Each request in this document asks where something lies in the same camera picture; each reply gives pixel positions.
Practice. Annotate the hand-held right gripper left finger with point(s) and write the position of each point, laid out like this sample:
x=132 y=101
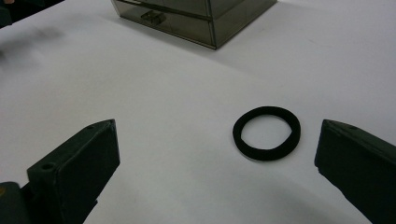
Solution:
x=77 y=168

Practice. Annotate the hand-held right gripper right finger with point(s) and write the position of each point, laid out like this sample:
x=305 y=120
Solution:
x=358 y=168

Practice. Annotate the smoky plastic drawer box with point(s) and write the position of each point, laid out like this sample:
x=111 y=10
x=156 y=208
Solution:
x=243 y=21

